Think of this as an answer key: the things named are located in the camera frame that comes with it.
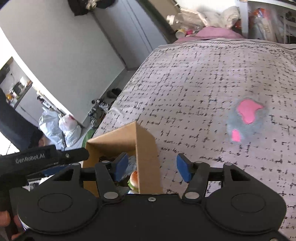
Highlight burger toy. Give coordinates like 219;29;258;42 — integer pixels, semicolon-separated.
128;171;138;193

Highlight blue pink plush toy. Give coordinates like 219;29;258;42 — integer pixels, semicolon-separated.
226;98;268;143

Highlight blue denim cloth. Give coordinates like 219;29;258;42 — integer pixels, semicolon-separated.
125;156;137;176

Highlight person left hand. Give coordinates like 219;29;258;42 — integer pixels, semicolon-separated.
0;211;23;240

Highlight cardboard box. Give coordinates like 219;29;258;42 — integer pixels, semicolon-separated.
83;121;163;194

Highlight green leaf cartoon rug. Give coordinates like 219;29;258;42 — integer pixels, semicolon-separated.
81;128;96;148

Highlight large grey plastic bag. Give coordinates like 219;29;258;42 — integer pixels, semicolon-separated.
39;108;66;151

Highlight white plastic bag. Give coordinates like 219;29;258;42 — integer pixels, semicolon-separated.
58;114;82;147

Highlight camouflage sneaker pair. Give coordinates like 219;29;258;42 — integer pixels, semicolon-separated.
88;98;110;130

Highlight white black patterned bedspread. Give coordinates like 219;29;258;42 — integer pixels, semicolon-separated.
96;39;295;240

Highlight dark green slippers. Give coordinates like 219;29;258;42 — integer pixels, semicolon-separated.
106;88;122;99

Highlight grey door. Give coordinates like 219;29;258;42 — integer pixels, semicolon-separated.
93;1;167;70

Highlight pink bed sheet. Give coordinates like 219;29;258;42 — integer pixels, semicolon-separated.
175;27;244;43

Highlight clear plastic jar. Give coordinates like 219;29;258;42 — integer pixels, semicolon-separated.
166;15;179;26

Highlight clothes hanging on door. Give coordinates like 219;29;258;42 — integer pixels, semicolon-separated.
67;0;115;16

